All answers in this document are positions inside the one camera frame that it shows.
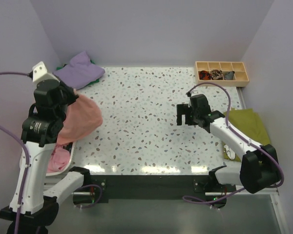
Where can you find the folded lilac t-shirt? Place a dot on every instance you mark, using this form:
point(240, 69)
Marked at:
point(79, 71)

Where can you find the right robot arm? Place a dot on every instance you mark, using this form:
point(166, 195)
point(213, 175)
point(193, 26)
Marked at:
point(259, 167)

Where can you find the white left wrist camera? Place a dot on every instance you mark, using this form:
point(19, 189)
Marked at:
point(41, 73)

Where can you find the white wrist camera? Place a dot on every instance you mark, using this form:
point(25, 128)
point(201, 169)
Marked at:
point(41, 73)
point(191, 93)

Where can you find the grey rolled sock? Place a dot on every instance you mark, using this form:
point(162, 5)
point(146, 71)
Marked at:
point(228, 75)

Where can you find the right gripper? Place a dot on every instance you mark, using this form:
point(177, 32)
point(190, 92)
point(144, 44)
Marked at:
point(181, 109)

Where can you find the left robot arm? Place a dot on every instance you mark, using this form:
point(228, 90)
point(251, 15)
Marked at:
point(32, 209)

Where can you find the brown patterned rolled sock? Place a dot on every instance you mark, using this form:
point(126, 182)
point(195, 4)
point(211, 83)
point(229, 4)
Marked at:
point(216, 74)

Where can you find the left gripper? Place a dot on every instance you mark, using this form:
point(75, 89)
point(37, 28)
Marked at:
point(74, 96)

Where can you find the olive green t-shirt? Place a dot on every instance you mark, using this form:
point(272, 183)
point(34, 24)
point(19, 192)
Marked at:
point(249, 123)

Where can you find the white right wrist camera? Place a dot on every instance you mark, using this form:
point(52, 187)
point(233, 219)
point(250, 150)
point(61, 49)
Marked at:
point(191, 93)

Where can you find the salmon pink t-shirt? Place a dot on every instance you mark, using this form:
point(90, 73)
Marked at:
point(82, 118)

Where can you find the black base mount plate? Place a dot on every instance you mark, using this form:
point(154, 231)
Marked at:
point(150, 187)

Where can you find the red black rolled sock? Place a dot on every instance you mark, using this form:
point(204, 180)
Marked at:
point(204, 75)

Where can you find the light pink t-shirt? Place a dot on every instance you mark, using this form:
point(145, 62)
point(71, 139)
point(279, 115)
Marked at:
point(59, 159)

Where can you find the white laundry basket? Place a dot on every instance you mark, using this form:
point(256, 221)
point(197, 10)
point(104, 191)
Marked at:
point(47, 150)

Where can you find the wooden compartment tray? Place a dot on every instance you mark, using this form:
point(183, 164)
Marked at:
point(241, 78)

